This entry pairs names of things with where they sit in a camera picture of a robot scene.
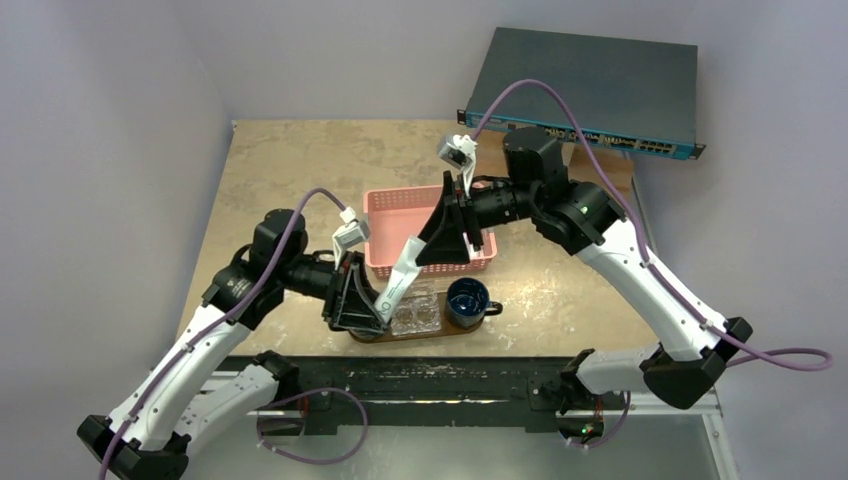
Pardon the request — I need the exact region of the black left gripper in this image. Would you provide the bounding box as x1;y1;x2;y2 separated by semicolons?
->
279;250;390;331

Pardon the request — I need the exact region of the pink plastic basket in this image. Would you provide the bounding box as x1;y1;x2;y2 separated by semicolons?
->
363;185;498;280

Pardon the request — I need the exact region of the dark blue mug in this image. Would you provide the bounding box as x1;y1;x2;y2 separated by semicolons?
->
445;277;504;329

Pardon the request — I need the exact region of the oval wooden tray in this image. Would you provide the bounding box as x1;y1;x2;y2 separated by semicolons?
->
349;292;503;344

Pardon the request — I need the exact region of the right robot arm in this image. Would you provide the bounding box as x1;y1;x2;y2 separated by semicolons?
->
415;127;752;409

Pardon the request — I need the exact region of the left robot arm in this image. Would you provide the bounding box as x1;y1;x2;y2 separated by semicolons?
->
77;209;388;479

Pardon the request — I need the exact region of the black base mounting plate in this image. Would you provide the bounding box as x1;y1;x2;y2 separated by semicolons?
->
225;356;627;437

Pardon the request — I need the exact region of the wooden base board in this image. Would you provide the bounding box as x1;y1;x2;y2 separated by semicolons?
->
463;129;636;229

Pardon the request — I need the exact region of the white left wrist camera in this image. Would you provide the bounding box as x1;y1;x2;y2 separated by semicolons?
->
331;206;370;268

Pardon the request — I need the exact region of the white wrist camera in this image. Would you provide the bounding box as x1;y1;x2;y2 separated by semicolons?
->
331;206;370;268
437;134;477;195

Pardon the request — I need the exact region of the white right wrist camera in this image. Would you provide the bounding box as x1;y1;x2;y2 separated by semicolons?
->
437;134;477;195

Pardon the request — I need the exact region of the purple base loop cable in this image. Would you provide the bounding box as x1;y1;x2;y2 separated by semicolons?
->
256;387;371;465

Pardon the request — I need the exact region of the blue network switch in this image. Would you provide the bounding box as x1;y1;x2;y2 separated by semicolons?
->
457;27;705;160

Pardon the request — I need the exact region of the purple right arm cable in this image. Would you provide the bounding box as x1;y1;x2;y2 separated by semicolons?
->
471;79;835;452

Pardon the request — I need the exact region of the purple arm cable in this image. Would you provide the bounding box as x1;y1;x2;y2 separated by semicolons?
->
97;188;346;480
471;79;835;452

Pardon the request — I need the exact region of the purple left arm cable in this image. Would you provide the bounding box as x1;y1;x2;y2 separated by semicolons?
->
97;188;346;480

